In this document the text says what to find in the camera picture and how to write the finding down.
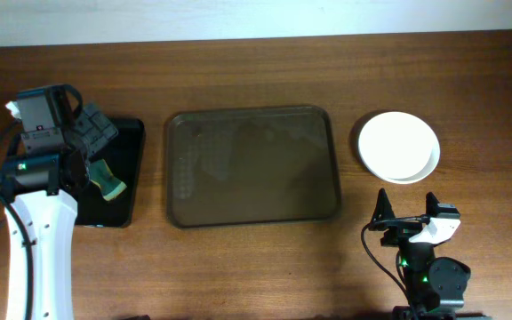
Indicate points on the black rectangular tray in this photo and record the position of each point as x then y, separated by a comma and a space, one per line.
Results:
123, 156

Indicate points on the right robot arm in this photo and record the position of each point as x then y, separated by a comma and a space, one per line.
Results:
433, 286

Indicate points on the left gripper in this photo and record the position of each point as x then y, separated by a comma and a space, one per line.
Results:
98, 129

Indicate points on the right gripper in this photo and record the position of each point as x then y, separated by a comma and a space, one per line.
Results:
404, 225

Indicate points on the green yellow sponge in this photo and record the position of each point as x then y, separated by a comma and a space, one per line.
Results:
101, 176

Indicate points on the white plate top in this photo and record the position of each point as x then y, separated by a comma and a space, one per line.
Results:
393, 123

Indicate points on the brown serving tray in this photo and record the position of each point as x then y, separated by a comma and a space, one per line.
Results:
247, 166

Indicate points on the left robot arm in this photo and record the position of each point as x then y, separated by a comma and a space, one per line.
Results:
41, 230

